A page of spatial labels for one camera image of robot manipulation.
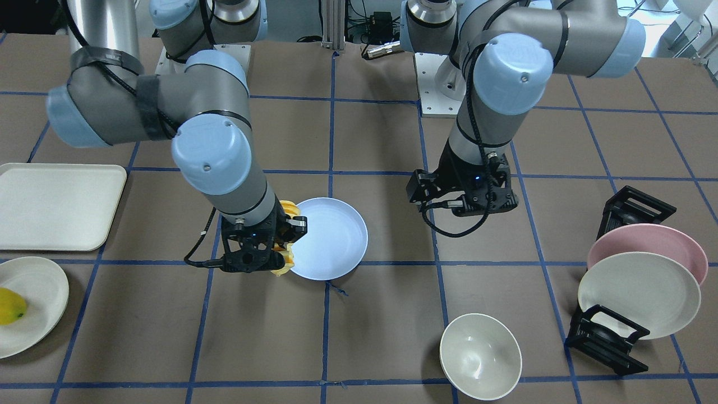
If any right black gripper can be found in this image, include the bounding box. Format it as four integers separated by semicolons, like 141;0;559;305
220;206;309;273

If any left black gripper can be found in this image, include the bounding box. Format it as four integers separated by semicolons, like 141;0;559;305
406;148;518;217

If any bread piece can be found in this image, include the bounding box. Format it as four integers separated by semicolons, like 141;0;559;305
271;200;301;277

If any blue plate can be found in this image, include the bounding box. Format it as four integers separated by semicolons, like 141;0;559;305
291;197;369;281

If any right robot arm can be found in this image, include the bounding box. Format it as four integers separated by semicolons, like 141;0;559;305
46;1;308;276

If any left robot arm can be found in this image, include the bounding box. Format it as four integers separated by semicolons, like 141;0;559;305
400;1;646;217

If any pink plate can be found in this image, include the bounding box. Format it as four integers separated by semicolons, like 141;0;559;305
587;223;709;286

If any black plate rack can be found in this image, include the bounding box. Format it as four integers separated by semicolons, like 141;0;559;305
564;186;676;376

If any cream plate in rack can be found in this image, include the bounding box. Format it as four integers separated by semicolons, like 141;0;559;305
577;251;702;340

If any cream plate with lemon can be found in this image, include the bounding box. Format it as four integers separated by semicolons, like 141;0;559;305
1;256;70;359

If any white ceramic bowl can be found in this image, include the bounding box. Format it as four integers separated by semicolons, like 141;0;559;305
439;314;523;401

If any cream rectangular tray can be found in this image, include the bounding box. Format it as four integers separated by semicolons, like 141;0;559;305
1;163;127;251

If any yellow lemon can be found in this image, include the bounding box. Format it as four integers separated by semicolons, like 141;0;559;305
1;287;28;325

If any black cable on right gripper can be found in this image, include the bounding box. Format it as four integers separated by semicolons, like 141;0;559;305
184;206;225;269

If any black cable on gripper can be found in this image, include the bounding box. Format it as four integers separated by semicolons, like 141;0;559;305
184;206;225;269
420;199;494;238

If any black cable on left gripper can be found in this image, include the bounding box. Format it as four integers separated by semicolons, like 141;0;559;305
420;199;494;238

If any aluminium frame post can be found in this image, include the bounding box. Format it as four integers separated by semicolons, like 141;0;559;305
320;0;348;53

